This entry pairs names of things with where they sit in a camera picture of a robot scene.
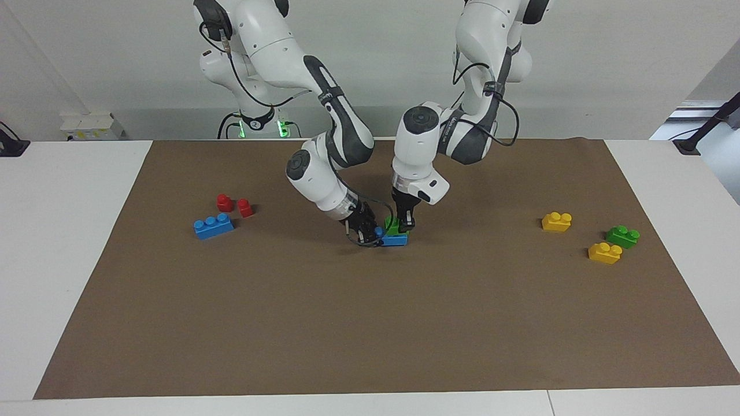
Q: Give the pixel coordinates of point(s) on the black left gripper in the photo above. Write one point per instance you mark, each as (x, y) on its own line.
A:
(405, 205)

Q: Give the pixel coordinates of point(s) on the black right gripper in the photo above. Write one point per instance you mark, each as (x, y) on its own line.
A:
(359, 216)

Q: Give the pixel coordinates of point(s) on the green two-stud toy block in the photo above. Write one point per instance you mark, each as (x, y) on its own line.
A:
(392, 230)
(622, 237)

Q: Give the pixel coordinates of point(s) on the blue three-stud toy block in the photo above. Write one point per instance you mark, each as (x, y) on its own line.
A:
(214, 227)
(395, 241)

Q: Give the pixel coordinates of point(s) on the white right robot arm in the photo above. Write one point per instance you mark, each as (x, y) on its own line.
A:
(272, 40)

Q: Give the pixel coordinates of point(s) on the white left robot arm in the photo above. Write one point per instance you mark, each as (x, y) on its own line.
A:
(413, 156)

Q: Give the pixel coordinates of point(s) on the red one-stud toy block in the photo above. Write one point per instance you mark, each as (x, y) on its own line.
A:
(224, 203)
(245, 208)

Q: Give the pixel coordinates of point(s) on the yellow two-stud toy block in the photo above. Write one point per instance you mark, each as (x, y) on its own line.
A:
(556, 222)
(604, 254)

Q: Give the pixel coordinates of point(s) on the brown table mat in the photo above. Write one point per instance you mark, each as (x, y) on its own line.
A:
(370, 323)

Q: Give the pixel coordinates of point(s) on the white box with yellow label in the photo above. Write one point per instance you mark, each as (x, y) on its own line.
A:
(89, 126)

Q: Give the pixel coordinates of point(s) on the black camera stand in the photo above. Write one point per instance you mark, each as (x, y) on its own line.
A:
(708, 121)

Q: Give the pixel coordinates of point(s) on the black clamp mount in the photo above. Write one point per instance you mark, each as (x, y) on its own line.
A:
(11, 147)

